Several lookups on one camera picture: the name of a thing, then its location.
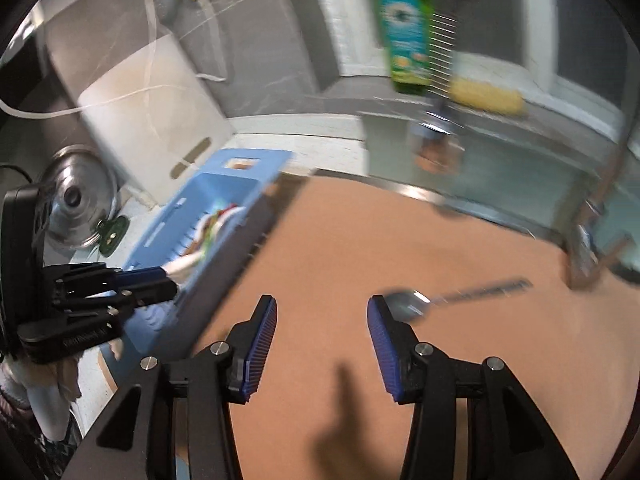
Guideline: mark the white appliance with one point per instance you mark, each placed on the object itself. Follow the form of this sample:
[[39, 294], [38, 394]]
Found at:
[[150, 110]]

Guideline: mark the yellow sponge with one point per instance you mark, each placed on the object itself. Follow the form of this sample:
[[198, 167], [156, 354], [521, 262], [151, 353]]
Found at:
[[487, 96]]

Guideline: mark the white ceramic spoon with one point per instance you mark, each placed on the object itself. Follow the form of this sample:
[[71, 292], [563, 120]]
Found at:
[[185, 264]]

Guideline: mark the dark green plastic piece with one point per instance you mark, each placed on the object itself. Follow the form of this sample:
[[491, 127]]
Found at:
[[112, 235]]

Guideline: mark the chrome faucet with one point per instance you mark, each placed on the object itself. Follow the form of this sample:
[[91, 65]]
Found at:
[[585, 250]]

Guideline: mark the pull-down spring faucet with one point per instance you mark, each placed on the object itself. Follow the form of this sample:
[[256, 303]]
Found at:
[[445, 35]]

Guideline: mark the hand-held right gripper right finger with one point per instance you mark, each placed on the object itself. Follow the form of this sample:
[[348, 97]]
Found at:
[[387, 355]]

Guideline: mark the blue plastic basket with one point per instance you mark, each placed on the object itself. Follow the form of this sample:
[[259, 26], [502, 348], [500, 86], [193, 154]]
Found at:
[[215, 180]]

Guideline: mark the person's left hand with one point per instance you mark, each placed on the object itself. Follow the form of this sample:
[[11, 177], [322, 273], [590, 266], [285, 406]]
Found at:
[[62, 370]]

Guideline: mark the metal spoon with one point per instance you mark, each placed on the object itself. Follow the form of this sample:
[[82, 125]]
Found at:
[[410, 305]]

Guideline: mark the steel pot lid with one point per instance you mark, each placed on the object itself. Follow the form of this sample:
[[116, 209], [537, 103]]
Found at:
[[75, 200]]

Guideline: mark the stainless steel sink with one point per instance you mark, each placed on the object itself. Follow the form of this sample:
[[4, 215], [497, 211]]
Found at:
[[525, 170]]

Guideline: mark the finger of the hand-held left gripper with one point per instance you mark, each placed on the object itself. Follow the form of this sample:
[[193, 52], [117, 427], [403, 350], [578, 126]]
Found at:
[[155, 292], [145, 275]]

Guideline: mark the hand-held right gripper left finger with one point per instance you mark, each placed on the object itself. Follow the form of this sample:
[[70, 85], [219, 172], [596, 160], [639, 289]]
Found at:
[[260, 355]]

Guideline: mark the green dish soap bottle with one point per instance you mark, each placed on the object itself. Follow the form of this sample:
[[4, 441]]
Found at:
[[405, 35]]

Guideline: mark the person's left forearm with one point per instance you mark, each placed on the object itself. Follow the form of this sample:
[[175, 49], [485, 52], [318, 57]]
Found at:
[[47, 420]]

